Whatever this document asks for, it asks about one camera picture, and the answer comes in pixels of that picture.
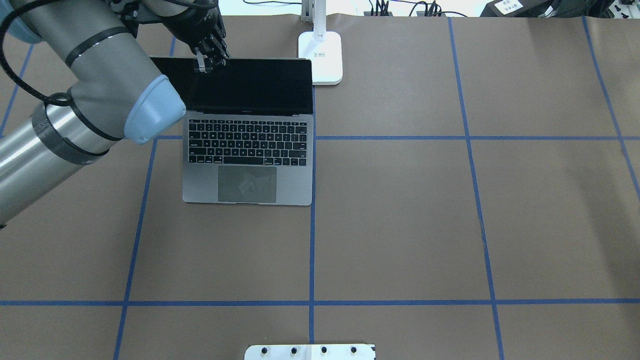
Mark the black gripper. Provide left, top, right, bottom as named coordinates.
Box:
left=165, top=0, right=230, bottom=74

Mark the grey laptop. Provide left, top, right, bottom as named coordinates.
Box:
left=151, top=57, right=314, bottom=207

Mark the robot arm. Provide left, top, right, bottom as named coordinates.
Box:
left=1, top=0, right=229, bottom=227

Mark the white desk lamp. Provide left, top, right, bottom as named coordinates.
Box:
left=297, top=0, right=344, bottom=85

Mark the black labelled box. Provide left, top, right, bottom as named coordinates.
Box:
left=480, top=0, right=553, bottom=18

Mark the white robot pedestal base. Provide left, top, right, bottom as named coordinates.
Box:
left=244, top=343, right=377, bottom=360

